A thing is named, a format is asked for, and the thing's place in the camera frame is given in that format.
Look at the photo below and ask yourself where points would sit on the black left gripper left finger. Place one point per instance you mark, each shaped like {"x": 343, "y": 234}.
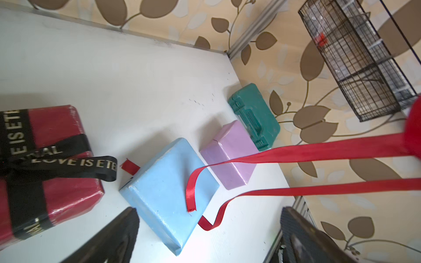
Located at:
{"x": 113, "y": 244}

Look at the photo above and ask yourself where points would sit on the purple gift box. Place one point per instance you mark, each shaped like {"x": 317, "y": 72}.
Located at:
{"x": 231, "y": 142}

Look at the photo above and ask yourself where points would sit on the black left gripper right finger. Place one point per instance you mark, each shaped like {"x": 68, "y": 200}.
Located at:
{"x": 324, "y": 250}

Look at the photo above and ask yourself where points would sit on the dark red gift box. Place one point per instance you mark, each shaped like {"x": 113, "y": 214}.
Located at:
{"x": 56, "y": 171}

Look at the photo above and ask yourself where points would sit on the black lettered ribbon bow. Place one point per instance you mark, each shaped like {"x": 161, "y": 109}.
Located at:
{"x": 33, "y": 164}

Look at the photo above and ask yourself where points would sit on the black wire side basket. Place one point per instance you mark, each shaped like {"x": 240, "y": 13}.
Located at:
{"x": 362, "y": 58}

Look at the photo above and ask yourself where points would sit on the green plastic tool case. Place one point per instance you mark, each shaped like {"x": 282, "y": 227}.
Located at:
{"x": 257, "y": 118}

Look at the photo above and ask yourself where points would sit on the blue gift box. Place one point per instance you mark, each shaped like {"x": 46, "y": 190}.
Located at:
{"x": 157, "y": 192}

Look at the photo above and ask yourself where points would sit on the red satin ribbon bow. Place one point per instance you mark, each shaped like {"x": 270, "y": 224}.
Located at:
{"x": 407, "y": 143}

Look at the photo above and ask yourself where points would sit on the red item in basket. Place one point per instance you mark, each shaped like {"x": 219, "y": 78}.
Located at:
{"x": 321, "y": 40}

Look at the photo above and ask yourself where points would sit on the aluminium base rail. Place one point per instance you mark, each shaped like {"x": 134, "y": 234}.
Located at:
{"x": 291, "y": 244}

